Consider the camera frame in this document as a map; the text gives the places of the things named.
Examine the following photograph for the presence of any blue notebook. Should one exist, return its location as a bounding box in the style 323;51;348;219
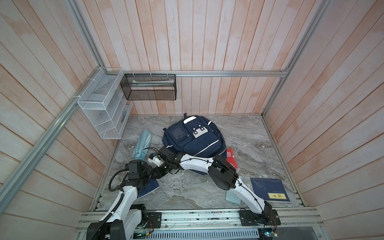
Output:
250;178;290;202
138;179;160;199

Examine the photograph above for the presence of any navy blue student backpack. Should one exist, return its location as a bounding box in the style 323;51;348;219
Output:
162;115;227;160

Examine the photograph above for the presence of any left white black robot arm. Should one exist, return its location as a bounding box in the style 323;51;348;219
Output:
86;160;154;240

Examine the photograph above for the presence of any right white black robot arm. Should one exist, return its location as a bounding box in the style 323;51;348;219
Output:
149;147;272;225

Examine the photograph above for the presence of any light teal pencil pouch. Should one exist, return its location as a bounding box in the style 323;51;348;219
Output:
133;129;152;161

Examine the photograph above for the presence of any red small booklet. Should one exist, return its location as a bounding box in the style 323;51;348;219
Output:
227;148;238;169

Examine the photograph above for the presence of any light blue calculator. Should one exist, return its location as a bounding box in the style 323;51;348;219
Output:
226;191;242;205

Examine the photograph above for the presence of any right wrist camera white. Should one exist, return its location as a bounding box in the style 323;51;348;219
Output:
148;153;164;167

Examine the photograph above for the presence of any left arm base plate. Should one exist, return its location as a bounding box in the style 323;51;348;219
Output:
137;212;162;229

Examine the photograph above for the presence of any black mesh wall basket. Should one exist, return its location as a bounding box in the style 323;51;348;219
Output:
120;74;177;101

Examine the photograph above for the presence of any white wire mesh shelf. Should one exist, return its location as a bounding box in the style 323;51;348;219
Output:
78;68;133;140

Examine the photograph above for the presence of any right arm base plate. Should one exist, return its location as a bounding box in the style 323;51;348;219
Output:
239;209;281;226

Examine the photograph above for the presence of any aluminium front rail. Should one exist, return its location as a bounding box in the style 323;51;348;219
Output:
74;208;326;240

